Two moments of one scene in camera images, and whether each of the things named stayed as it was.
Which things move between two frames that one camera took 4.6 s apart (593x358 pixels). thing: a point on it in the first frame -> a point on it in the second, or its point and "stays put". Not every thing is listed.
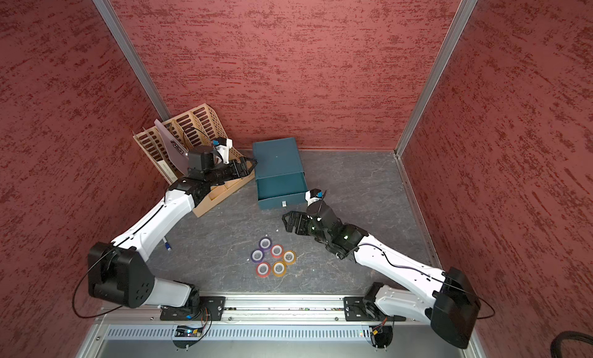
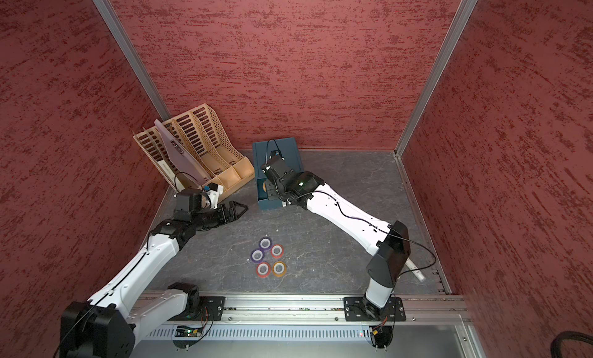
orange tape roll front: [279, 268] stays put
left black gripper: [242, 166] -> [232, 214]
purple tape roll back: [265, 244] stays put
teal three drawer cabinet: [279, 175] stays put
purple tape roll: [257, 255] stays put
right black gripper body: [306, 225] -> [279, 187]
